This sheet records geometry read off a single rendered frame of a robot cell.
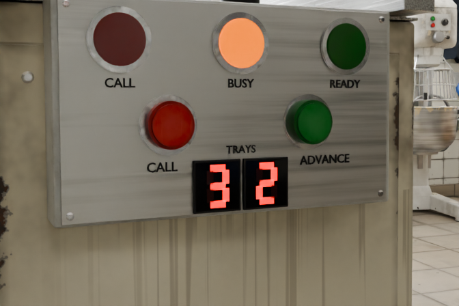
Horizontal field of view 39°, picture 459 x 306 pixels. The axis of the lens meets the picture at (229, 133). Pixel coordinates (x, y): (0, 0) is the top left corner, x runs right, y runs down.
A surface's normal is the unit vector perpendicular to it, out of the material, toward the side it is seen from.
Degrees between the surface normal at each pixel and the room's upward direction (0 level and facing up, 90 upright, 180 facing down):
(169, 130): 90
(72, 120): 90
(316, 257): 90
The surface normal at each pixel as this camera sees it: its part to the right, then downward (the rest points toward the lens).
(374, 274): 0.40, 0.04
